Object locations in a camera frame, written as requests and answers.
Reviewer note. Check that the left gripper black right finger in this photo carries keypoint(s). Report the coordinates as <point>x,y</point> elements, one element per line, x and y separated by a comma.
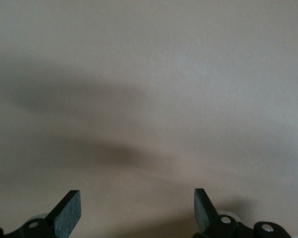
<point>203,213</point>

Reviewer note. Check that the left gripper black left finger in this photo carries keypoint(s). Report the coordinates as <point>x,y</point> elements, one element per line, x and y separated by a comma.
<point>67,215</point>

